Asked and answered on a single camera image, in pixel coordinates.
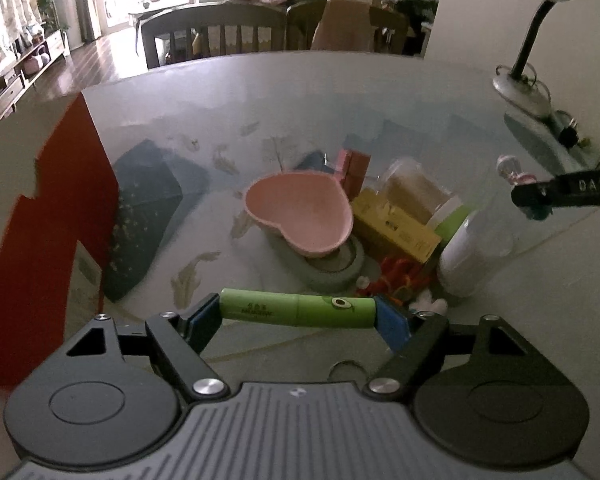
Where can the white cotton flower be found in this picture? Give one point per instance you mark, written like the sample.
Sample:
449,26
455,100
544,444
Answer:
427,302

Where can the green tube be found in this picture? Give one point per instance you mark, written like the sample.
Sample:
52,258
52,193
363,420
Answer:
290,308

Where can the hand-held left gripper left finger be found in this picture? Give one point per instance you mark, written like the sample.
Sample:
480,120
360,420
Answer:
200,321

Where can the grey desk lamp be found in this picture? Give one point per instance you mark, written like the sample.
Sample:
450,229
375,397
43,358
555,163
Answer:
522,92

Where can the dark curtain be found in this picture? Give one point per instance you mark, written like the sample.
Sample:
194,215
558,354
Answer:
86,0

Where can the yellow box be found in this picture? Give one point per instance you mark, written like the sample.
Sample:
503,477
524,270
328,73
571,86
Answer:
395,227

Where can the brown wooden chair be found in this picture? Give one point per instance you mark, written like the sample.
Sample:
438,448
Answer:
392,22

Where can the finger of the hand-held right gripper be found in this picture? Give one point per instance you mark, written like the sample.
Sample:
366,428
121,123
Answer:
570,189

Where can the small red box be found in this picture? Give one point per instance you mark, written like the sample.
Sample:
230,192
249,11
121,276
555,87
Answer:
355,170

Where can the clear jar with green lid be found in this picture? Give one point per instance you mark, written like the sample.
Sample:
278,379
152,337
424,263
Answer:
415,185

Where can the beige cloth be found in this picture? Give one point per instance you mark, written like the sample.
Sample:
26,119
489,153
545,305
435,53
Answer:
342,25

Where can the grey round dish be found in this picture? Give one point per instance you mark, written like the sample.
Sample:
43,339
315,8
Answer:
332,276

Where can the low tv cabinet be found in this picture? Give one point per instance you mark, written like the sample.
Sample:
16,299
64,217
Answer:
10,90

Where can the pink heart-shaped bowl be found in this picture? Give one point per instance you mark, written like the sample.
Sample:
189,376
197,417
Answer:
300,210

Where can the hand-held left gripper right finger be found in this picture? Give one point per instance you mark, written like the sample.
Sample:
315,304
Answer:
392,322

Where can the white bottle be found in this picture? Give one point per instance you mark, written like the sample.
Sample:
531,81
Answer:
465,255

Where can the small pink glass ornament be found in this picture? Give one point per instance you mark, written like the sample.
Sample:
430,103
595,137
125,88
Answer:
512,167

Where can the red cardboard box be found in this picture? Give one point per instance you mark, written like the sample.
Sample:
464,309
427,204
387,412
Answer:
40,240

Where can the red toy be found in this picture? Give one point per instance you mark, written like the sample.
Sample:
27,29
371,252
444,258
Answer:
395,275

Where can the dark wooden chair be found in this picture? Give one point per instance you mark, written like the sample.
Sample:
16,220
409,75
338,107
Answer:
210,17

